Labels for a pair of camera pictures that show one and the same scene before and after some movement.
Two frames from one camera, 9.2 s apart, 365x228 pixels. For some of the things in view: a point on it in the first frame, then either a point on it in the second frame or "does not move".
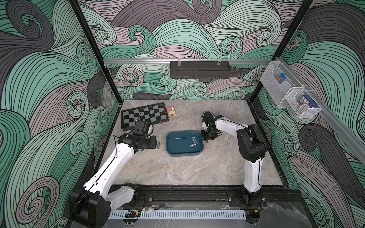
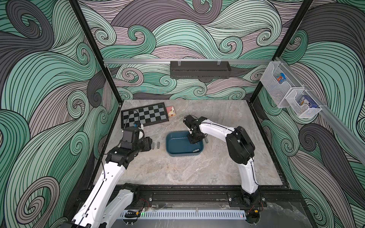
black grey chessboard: [153, 113] does not move
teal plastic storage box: [184, 143] does not move
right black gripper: [206, 137] -> [193, 140]
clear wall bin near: [302, 103] does not move
